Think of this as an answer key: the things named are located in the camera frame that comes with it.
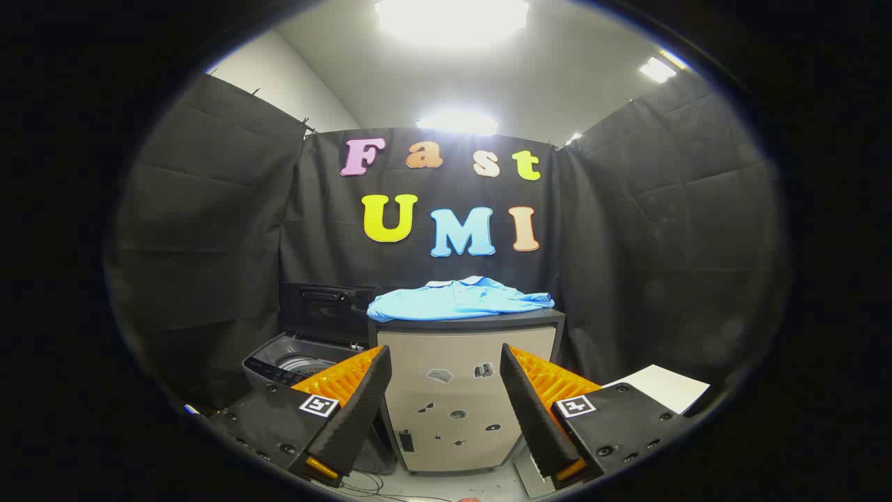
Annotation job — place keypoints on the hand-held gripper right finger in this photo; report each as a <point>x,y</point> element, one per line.
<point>531,411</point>

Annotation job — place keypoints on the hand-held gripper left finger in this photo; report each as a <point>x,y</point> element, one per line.
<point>362,404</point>

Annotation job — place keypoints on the dark washing machine lid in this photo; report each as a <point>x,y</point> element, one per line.
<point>320,314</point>

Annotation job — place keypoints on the grey washing machine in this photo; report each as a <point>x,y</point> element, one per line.
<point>268,359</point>

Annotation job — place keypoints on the light blue polo shirt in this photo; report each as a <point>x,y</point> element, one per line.
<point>453,301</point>

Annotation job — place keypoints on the beige cabinet with dark top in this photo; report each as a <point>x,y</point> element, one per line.
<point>446,418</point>

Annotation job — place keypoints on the white flat board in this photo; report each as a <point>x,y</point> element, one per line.
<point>662,387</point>

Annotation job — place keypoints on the small white object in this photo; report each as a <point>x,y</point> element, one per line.
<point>193,410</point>

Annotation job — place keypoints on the black backdrop cloth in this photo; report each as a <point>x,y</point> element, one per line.
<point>209,230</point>

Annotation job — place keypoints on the small rectangular ceiling light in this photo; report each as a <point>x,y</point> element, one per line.
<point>658,70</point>

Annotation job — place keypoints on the large ceiling light panel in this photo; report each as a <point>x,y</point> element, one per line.
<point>451,17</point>

